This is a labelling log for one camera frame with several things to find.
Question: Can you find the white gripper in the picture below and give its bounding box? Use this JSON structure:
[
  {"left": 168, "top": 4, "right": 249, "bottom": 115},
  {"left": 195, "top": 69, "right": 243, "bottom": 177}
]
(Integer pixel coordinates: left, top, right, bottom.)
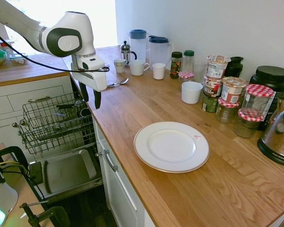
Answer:
[{"left": 70, "top": 54, "right": 108, "bottom": 110}]

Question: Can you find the silver metal spoon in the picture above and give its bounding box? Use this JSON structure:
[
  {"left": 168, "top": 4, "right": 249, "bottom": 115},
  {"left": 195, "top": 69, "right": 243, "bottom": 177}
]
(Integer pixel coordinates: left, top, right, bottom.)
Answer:
[{"left": 106, "top": 78, "right": 130, "bottom": 88}]

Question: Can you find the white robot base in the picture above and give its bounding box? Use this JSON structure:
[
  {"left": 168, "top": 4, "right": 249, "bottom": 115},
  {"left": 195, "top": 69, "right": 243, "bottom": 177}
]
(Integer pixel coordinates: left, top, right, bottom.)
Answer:
[{"left": 0, "top": 161, "right": 19, "bottom": 227}]

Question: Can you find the open dishwasher door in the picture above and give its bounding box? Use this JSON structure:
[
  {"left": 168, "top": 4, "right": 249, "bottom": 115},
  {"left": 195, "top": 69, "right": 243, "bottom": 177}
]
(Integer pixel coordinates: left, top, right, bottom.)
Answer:
[{"left": 27, "top": 142, "right": 104, "bottom": 204}]

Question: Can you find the black cup in rack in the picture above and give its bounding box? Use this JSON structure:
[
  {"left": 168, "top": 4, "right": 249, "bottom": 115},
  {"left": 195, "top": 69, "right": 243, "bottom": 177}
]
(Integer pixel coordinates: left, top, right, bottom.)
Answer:
[{"left": 80, "top": 107, "right": 93, "bottom": 117}]

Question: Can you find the small patterned white cup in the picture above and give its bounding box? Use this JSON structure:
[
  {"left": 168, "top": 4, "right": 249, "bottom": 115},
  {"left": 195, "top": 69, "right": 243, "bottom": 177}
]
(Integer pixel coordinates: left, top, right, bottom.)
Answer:
[{"left": 113, "top": 59, "right": 127, "bottom": 74}]

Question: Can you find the glass French press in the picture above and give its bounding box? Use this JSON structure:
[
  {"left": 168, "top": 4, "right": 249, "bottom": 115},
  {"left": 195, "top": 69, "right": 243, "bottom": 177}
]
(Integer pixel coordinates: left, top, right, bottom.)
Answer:
[{"left": 120, "top": 40, "right": 138, "bottom": 68}]

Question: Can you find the tall pitcher with blue lid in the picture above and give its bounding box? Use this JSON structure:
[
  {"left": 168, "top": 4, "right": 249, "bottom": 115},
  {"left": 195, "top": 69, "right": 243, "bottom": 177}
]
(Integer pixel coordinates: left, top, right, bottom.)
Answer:
[{"left": 129, "top": 29, "right": 148, "bottom": 64}]

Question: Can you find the white ribbed cup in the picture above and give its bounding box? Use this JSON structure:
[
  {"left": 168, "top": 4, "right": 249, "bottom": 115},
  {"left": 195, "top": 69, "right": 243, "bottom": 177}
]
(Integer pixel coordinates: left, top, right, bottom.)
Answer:
[{"left": 152, "top": 62, "right": 167, "bottom": 80}]

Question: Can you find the small glass food container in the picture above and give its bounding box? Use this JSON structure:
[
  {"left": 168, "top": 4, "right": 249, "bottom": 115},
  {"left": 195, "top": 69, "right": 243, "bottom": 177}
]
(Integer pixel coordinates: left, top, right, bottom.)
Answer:
[{"left": 9, "top": 52, "right": 29, "bottom": 66}]

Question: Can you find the clear pitcher with navy lid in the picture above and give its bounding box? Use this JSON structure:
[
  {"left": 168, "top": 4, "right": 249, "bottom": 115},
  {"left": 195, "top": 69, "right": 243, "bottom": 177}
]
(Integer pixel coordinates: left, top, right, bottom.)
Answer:
[{"left": 148, "top": 35, "right": 172, "bottom": 70}]

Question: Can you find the spice jar with black lid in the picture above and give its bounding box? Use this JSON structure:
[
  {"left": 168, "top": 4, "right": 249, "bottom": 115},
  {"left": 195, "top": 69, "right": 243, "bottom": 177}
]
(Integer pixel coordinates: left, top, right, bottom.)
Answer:
[{"left": 169, "top": 51, "right": 183, "bottom": 79}]

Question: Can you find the green metal clamp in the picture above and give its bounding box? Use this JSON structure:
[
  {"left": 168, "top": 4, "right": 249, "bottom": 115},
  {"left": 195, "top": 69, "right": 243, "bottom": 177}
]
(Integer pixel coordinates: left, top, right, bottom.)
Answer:
[
  {"left": 19, "top": 201, "right": 71, "bottom": 227},
  {"left": 0, "top": 138, "right": 30, "bottom": 175}
]

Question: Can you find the white plate with gold rim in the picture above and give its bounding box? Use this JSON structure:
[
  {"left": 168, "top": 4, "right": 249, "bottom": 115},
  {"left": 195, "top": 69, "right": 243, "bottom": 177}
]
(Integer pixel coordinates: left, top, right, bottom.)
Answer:
[{"left": 133, "top": 121, "right": 211, "bottom": 174}]

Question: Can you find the small jar red checkered lid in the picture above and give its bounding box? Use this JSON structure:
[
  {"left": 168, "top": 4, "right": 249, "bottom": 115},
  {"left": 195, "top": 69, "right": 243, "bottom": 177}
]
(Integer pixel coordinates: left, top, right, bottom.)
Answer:
[{"left": 178, "top": 71, "right": 195, "bottom": 92}]

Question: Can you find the plastic container with red latch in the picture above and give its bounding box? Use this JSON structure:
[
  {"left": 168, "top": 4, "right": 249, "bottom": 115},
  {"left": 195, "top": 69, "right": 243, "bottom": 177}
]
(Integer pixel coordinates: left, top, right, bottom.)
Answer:
[{"left": 0, "top": 39, "right": 15, "bottom": 54}]

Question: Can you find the spice jar with green lid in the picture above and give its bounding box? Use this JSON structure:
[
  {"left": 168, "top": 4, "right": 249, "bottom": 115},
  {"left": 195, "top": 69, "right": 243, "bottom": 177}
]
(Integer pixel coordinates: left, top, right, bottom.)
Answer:
[{"left": 182, "top": 50, "right": 195, "bottom": 73}]

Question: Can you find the clear drinking glass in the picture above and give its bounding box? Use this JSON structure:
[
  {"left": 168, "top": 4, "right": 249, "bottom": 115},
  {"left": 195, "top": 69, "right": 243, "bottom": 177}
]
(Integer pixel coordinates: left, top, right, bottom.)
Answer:
[{"left": 193, "top": 61, "right": 208, "bottom": 84}]

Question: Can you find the green oatmeal cup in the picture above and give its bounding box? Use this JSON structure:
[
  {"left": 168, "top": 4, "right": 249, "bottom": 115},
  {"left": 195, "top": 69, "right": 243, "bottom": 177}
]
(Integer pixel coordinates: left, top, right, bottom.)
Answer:
[{"left": 202, "top": 91, "right": 219, "bottom": 113}]

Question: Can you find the oatmeal cup with red label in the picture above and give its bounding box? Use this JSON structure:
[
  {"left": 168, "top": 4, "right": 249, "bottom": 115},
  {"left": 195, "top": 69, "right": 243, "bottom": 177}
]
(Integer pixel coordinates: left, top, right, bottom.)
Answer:
[{"left": 204, "top": 75, "right": 223, "bottom": 98}]

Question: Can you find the oatmeal cup with white label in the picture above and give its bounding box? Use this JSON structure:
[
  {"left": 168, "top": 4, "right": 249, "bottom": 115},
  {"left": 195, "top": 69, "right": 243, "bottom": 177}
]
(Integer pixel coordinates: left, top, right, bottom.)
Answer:
[{"left": 206, "top": 55, "right": 232, "bottom": 79}]

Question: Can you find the glass jar red checkered lid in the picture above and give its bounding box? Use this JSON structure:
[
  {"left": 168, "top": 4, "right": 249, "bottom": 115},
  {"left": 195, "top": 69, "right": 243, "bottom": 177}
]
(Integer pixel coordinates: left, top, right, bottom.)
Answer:
[
  {"left": 215, "top": 96, "right": 241, "bottom": 124},
  {"left": 240, "top": 84, "right": 275, "bottom": 118},
  {"left": 234, "top": 109, "right": 265, "bottom": 139}
]

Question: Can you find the oatmeal cup with brown lid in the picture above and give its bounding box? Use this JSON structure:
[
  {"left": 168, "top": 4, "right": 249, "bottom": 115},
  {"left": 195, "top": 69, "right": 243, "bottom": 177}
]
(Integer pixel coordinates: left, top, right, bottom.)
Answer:
[{"left": 221, "top": 76, "right": 249, "bottom": 104}]

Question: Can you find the black shaker bottle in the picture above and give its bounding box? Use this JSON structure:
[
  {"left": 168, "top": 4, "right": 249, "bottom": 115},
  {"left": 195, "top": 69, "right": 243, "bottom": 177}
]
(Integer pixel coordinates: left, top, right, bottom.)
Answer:
[{"left": 224, "top": 56, "right": 245, "bottom": 79}]

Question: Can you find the large black supplement tub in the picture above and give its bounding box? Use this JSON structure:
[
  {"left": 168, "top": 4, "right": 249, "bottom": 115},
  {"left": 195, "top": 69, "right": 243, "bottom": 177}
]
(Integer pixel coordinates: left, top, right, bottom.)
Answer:
[{"left": 249, "top": 65, "right": 284, "bottom": 131}]

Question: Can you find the stainless steel electric kettle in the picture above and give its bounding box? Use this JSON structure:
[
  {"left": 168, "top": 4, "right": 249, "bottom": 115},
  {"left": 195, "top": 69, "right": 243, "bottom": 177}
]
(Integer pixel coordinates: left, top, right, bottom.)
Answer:
[{"left": 257, "top": 95, "right": 284, "bottom": 168}]

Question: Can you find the silver drawer pull handle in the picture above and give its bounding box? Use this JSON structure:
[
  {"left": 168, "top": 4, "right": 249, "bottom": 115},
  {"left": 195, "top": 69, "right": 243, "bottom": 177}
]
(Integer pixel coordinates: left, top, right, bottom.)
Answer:
[{"left": 27, "top": 95, "right": 53, "bottom": 103}]

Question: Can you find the white mug with handle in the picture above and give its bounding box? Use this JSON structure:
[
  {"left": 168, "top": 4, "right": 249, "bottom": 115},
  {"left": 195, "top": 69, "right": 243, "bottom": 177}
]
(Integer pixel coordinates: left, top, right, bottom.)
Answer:
[{"left": 129, "top": 59, "right": 151, "bottom": 77}]

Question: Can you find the grey wire dishwasher rack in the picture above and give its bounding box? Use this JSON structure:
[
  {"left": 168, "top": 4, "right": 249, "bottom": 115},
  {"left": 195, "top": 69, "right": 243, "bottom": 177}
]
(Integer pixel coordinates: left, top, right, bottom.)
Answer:
[{"left": 18, "top": 91, "right": 97, "bottom": 156}]

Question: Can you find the silver cabinet door handle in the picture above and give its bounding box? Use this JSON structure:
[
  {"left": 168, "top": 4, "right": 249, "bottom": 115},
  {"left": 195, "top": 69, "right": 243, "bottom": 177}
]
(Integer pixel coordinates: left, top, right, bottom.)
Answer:
[{"left": 101, "top": 149, "right": 119, "bottom": 173}]

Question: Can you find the plain white handleless cup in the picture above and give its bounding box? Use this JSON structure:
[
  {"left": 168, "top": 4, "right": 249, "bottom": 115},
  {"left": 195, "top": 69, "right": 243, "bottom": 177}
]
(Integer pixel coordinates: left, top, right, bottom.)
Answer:
[{"left": 181, "top": 81, "right": 204, "bottom": 105}]

